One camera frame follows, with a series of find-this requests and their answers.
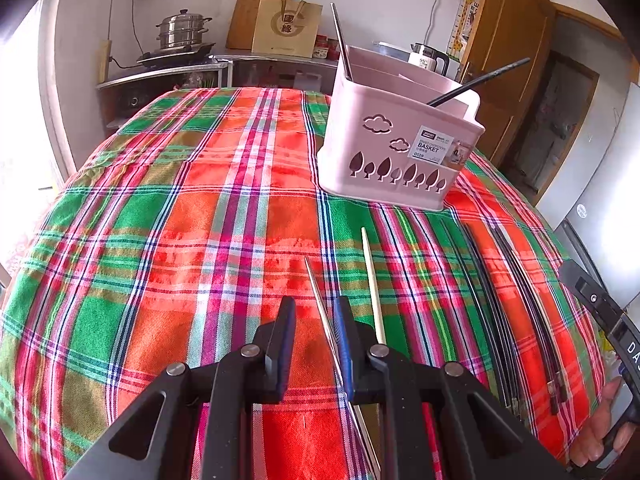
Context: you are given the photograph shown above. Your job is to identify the silver refrigerator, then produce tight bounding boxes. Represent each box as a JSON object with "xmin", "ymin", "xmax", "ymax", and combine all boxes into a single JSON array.
[{"xmin": 534, "ymin": 80, "xmax": 640, "ymax": 312}]

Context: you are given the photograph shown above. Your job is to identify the white wall pipe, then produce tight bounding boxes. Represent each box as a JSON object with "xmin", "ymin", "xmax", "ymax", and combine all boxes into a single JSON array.
[{"xmin": 424, "ymin": 0, "xmax": 448, "ymax": 47}]

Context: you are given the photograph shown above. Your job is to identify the plaid tablecloth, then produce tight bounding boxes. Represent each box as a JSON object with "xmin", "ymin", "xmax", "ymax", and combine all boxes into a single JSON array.
[{"xmin": 0, "ymin": 87, "xmax": 621, "ymax": 480}]

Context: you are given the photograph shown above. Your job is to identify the person's right hand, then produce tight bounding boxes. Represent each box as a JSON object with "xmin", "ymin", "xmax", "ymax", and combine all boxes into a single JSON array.
[{"xmin": 569, "ymin": 377, "xmax": 626, "ymax": 467}]

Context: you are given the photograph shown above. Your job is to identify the wooden door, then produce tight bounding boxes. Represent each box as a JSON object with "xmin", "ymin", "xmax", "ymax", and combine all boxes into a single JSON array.
[{"xmin": 459, "ymin": 0, "xmax": 557, "ymax": 167}]

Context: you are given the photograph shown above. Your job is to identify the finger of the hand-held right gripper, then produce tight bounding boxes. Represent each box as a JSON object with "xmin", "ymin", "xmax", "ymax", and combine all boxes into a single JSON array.
[{"xmin": 557, "ymin": 259, "xmax": 627, "ymax": 335}]

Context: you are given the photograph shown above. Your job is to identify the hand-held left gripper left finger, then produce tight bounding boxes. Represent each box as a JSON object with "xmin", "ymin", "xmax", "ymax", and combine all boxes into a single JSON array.
[{"xmin": 62, "ymin": 296, "xmax": 298, "ymax": 480}]

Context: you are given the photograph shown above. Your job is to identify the low steel shelf unit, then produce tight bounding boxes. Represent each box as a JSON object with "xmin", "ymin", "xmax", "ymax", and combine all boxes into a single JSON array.
[{"xmin": 96, "ymin": 61, "xmax": 232, "ymax": 132}]

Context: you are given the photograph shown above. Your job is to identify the wooden cutting board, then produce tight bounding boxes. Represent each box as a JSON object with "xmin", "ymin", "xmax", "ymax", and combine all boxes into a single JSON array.
[{"xmin": 226, "ymin": 0, "xmax": 295, "ymax": 51}]

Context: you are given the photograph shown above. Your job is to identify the stainless steel steamer pot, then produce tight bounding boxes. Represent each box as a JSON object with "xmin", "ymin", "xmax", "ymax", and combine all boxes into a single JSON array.
[{"xmin": 155, "ymin": 8, "xmax": 213, "ymax": 52}]

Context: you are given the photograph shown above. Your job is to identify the giraffe height chart poster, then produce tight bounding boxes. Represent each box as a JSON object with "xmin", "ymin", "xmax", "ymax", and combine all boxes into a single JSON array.
[{"xmin": 446, "ymin": 0, "xmax": 482, "ymax": 64}]

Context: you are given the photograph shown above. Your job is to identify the black wall cable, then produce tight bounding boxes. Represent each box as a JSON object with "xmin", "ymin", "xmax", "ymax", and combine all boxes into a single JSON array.
[{"xmin": 109, "ymin": 0, "xmax": 141, "ymax": 68}]

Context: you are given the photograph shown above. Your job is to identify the white electric kettle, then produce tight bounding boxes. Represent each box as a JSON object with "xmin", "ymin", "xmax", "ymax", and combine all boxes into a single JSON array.
[{"xmin": 407, "ymin": 43, "xmax": 450, "ymax": 79}]

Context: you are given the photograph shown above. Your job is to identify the wooden door frame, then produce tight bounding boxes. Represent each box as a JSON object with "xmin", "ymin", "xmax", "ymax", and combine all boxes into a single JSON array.
[{"xmin": 500, "ymin": 2, "xmax": 632, "ymax": 207}]

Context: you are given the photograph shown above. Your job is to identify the metal chopstick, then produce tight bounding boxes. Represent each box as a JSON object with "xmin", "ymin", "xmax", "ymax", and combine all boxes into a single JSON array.
[
  {"xmin": 304, "ymin": 257, "xmax": 382, "ymax": 480},
  {"xmin": 329, "ymin": 2, "xmax": 354, "ymax": 82}
]

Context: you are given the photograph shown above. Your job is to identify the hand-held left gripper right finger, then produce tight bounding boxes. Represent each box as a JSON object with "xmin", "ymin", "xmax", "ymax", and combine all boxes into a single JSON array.
[{"xmin": 334, "ymin": 296, "xmax": 571, "ymax": 480}]

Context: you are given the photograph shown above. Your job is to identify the row of black chopsticks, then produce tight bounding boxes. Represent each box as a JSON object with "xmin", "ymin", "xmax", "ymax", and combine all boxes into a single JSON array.
[{"xmin": 459, "ymin": 220, "xmax": 571, "ymax": 422}]

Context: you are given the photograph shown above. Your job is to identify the thin black chopstick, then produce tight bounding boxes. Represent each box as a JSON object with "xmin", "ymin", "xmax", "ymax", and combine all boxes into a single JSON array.
[{"xmin": 426, "ymin": 57, "xmax": 531, "ymax": 109}]

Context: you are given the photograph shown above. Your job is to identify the pale wooden chopstick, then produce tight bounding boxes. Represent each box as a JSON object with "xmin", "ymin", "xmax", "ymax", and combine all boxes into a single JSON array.
[{"xmin": 361, "ymin": 227, "xmax": 387, "ymax": 346}]

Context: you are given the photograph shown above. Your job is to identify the tan paper gift bag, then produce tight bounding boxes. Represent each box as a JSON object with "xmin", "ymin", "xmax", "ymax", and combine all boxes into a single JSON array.
[{"xmin": 251, "ymin": 0, "xmax": 324, "ymax": 59}]

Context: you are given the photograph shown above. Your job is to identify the black induction stove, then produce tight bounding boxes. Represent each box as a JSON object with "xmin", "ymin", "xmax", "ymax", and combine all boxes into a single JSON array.
[{"xmin": 136, "ymin": 42, "xmax": 217, "ymax": 69}]

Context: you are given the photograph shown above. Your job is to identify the blue plastic container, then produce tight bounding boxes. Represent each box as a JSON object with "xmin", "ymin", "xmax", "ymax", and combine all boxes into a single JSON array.
[{"xmin": 372, "ymin": 41, "xmax": 414, "ymax": 59}]

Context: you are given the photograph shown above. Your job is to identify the pink plastic utensil basket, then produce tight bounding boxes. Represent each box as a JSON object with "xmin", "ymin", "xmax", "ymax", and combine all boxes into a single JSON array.
[{"xmin": 317, "ymin": 45, "xmax": 486, "ymax": 212}]

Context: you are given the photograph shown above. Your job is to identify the red lidded jars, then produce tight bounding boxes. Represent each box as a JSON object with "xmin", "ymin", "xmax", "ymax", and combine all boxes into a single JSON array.
[{"xmin": 312, "ymin": 35, "xmax": 342, "ymax": 60}]

